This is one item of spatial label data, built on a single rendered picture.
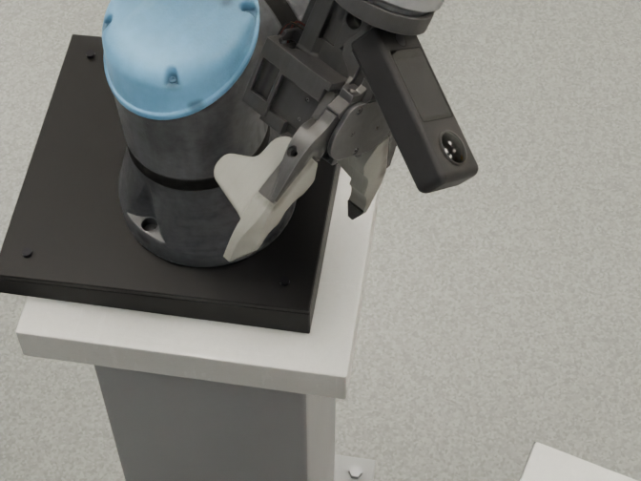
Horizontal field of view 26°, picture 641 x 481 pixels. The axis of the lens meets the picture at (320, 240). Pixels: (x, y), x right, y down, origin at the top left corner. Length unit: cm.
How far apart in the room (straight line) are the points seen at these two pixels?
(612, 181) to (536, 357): 35
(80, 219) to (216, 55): 26
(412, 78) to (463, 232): 124
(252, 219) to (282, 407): 38
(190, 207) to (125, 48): 16
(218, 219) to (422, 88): 26
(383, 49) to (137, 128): 22
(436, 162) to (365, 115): 7
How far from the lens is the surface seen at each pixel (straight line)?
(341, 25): 95
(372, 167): 101
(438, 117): 93
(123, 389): 132
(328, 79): 93
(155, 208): 112
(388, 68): 92
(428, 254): 212
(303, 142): 92
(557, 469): 111
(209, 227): 112
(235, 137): 106
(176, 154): 106
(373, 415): 198
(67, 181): 122
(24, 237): 120
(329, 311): 117
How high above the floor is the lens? 175
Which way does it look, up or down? 55 degrees down
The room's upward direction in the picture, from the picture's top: straight up
